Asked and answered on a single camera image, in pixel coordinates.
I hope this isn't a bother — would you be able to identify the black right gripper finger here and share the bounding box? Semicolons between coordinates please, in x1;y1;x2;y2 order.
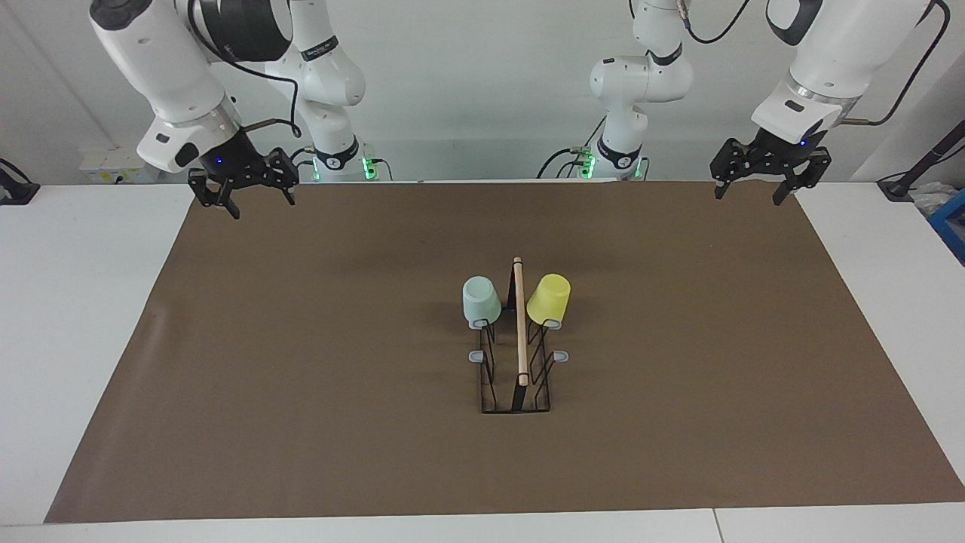
265;146;299;207
188;169;241;221

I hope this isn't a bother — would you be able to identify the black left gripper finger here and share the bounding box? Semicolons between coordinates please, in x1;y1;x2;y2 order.
710;137;752;201
772;146;832;207

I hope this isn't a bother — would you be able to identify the yellow plastic cup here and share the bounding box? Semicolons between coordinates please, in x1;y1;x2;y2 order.
526;273;571;329

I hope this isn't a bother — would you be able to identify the pale green plastic cup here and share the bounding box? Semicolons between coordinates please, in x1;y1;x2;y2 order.
461;276;503;330

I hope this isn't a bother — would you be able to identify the black stand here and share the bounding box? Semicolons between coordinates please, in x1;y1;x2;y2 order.
878;117;965;201

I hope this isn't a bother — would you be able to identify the white power strip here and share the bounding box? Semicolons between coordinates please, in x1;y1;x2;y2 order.
79;146;164;185

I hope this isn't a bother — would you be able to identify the clear plastic bag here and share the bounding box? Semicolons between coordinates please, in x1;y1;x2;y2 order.
908;181;963;219

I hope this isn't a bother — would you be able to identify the blue box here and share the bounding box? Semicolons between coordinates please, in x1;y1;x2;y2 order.
927;189;965;265

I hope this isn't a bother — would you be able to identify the brown table mat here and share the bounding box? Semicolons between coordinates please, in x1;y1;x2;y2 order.
44;181;965;523

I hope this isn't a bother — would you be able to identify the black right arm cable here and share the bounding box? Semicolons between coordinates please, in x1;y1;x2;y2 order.
185;0;303;141

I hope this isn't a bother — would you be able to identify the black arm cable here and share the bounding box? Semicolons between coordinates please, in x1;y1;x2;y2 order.
185;0;303;141
679;0;951;127

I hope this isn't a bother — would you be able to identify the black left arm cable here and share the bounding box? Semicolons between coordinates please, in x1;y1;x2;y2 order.
679;0;951;127

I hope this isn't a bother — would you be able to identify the black wire cup rack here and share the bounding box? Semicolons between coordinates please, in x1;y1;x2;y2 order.
468;256;570;415

